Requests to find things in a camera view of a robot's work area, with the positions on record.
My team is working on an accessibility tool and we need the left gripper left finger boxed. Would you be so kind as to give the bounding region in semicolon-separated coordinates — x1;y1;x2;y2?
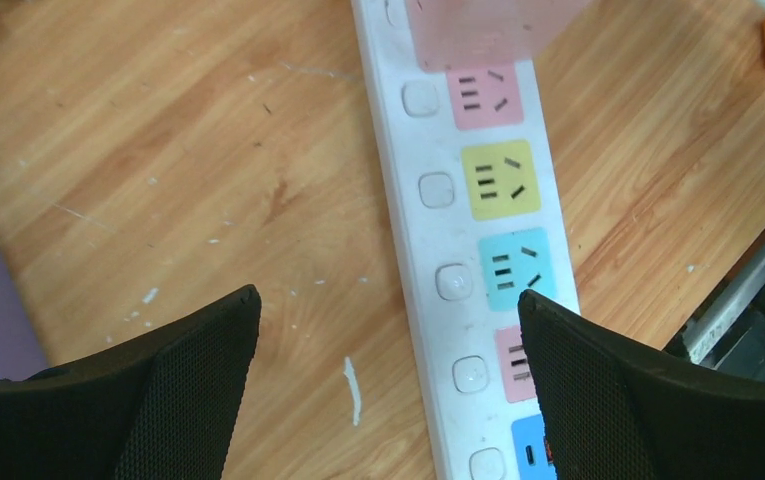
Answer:
0;285;262;479

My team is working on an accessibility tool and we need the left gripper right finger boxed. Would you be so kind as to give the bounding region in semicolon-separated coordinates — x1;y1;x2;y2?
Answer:
518;289;765;479

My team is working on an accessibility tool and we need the white long power strip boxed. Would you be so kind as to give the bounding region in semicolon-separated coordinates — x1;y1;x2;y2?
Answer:
352;1;579;479

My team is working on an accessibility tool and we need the light pink cube plug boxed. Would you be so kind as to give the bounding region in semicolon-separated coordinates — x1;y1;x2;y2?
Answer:
405;0;589;73

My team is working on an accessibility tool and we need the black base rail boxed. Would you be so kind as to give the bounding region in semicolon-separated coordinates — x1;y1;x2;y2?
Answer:
664;231;765;382

